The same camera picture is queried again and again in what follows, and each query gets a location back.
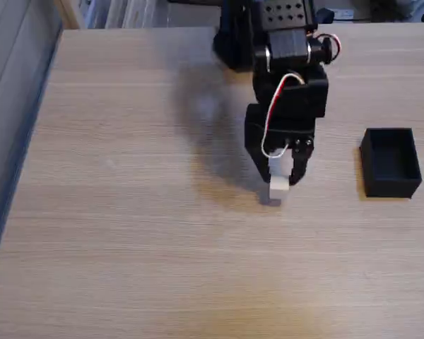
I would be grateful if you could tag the white block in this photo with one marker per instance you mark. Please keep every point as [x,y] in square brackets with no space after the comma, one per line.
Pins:
[279,189]

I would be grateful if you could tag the black open box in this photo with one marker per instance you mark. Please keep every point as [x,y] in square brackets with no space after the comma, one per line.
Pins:
[392,166]

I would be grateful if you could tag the small black object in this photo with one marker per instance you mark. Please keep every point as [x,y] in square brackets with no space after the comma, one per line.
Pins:
[325,16]

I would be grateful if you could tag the dark object behind table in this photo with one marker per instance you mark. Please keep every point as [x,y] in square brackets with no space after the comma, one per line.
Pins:
[399,8]

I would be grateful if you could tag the white curtain fabric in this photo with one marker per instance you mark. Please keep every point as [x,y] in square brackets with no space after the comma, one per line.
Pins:
[127,12]

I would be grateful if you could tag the light wooden beam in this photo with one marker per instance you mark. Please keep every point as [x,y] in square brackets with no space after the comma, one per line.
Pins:
[69,14]

